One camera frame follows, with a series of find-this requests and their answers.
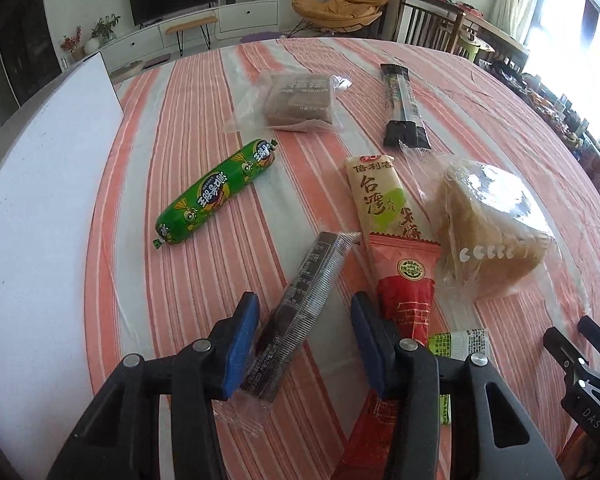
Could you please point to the dark wooden chair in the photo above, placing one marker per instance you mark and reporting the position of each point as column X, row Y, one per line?
column 425, row 22

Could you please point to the dark glass display cabinet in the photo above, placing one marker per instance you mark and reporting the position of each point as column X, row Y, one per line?
column 25, row 50

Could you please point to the row of cluttered small goods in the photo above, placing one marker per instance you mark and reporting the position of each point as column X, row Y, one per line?
column 570, row 115

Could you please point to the white cardboard box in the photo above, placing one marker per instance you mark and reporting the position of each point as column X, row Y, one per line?
column 45, row 210

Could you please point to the green plant in glass vase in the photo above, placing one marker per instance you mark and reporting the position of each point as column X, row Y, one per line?
column 105, row 27

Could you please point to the green sausage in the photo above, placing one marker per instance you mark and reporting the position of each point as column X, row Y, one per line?
column 215, row 192

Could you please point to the small wooden bench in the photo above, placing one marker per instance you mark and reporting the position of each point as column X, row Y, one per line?
column 190, row 21

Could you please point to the clear dark wafer packet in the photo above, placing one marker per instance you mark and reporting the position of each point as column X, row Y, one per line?
column 300, row 300

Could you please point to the white television cabinet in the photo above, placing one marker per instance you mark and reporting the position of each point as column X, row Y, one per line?
column 245, row 15

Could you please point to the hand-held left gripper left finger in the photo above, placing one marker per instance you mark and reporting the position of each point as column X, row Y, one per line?
column 240, row 345

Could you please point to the black stick packet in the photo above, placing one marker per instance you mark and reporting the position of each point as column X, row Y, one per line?
column 402, row 105

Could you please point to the purple floor scale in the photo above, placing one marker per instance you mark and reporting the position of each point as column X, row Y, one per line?
column 157, row 60

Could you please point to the red flowers in vase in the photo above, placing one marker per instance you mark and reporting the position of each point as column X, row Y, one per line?
column 72, row 42

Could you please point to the light green stool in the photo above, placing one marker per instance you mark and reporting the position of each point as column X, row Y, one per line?
column 472, row 47

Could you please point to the wooden side table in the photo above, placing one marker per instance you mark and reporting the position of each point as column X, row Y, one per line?
column 495, row 35

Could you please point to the green and white packet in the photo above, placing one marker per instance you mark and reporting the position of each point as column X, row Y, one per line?
column 460, row 342

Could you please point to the white round vase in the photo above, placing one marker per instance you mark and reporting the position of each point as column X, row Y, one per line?
column 91, row 45

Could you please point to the orange lounge chair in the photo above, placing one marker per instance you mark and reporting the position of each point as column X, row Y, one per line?
column 340, row 5

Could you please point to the beige floor cushion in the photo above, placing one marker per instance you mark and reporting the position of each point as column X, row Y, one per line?
column 126, row 70

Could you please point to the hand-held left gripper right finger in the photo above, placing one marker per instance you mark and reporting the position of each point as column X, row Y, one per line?
column 367, row 345

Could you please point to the clear packet of brown cake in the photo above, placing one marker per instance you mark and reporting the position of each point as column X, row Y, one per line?
column 295, row 100

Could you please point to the purple round mat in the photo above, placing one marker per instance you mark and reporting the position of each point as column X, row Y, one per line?
column 262, row 37

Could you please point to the cream rice cracker packet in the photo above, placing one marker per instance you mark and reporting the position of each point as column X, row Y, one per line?
column 375, row 195

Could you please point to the red snack packet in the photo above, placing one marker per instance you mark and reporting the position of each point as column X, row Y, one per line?
column 405, row 280

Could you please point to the clear packet of yellow bread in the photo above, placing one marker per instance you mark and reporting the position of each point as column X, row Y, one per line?
column 485, row 210

